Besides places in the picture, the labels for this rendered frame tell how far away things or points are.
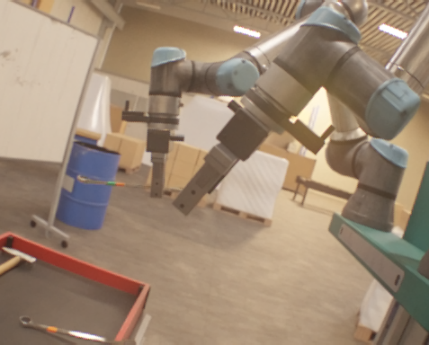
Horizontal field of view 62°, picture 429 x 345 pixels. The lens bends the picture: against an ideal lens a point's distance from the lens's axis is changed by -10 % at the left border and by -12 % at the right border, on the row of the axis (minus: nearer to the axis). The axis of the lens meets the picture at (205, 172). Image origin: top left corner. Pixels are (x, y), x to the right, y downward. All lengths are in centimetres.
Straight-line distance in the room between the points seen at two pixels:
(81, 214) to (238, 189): 412
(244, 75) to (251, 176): 703
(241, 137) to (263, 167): 730
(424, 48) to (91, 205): 405
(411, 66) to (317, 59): 18
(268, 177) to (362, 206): 680
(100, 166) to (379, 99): 396
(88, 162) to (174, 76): 349
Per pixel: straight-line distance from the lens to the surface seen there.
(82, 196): 438
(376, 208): 104
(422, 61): 64
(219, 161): 47
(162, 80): 87
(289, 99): 52
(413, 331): 107
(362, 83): 50
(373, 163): 106
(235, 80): 76
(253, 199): 785
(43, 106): 346
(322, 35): 53
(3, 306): 94
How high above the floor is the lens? 139
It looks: 6 degrees down
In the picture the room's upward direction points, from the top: 17 degrees clockwise
